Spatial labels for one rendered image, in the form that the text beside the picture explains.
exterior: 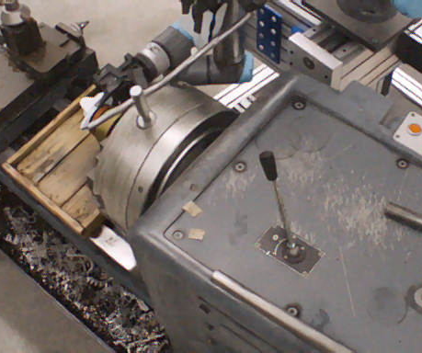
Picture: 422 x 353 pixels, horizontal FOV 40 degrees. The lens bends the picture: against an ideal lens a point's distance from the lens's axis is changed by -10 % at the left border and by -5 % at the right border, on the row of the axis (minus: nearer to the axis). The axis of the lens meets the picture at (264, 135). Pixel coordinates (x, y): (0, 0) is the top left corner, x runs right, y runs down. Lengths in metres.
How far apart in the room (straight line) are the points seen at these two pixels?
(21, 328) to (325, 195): 1.59
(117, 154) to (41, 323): 1.33
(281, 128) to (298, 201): 0.14
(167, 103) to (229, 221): 0.27
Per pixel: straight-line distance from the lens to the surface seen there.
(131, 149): 1.05
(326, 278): 0.87
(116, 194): 1.08
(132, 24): 3.16
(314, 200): 0.93
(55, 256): 1.71
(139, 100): 1.00
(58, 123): 1.56
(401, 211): 0.92
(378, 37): 1.33
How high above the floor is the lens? 2.04
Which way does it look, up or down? 52 degrees down
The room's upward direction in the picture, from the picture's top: 2 degrees clockwise
